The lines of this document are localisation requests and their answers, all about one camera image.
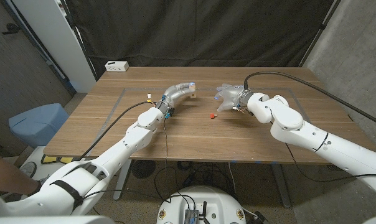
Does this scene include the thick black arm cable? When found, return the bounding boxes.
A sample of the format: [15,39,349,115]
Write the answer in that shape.
[243,71,376,130]
[71,101,159,162]

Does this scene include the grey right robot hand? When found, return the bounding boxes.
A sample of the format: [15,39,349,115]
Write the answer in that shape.
[214,83,254,113]

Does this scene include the white sneaker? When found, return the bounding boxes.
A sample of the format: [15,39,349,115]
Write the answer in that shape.
[19,161,38,179]

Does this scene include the wooden table panel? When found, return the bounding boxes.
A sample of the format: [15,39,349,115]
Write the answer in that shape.
[94,88,315,147]

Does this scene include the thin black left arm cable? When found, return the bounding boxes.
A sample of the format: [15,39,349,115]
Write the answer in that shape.
[162,118,170,175]

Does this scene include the person's bare leg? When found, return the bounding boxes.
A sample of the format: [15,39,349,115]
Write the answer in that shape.
[0,141,42,197]

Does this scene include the black backdrop cloth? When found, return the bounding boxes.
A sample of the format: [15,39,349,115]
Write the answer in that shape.
[65,0,343,78]

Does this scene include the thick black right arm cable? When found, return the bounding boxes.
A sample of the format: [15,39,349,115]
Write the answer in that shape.
[243,71,376,130]

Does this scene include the white table leg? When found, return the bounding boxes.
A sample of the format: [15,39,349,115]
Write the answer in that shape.
[113,159,133,202]
[270,163,292,208]

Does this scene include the yellow black hazard strip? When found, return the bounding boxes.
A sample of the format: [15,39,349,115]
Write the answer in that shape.
[40,154,80,166]

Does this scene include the grey electronics module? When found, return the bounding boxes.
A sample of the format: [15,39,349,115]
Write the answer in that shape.
[184,208,200,224]

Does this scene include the black door handle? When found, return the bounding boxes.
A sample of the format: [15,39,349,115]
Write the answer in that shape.
[1,22,21,35]

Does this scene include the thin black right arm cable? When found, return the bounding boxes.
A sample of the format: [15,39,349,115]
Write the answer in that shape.
[284,142,376,184]

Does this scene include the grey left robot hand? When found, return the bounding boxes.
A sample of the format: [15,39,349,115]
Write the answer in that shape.
[157,82,197,113]

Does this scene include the white robot torso base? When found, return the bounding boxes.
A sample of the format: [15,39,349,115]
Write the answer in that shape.
[156,185,247,224]

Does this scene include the blue padded bin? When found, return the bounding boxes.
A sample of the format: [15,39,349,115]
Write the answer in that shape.
[8,103,70,149]

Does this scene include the white power strip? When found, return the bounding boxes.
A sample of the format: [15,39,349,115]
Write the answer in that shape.
[104,60,129,73]

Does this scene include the black backdrop stand pole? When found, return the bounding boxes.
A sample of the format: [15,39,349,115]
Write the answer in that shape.
[59,0,98,82]
[298,0,343,68]

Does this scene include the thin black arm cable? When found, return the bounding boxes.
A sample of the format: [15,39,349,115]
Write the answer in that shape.
[284,142,376,184]
[162,118,170,175]

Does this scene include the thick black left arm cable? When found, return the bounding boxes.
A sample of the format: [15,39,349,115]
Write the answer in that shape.
[71,101,159,162]

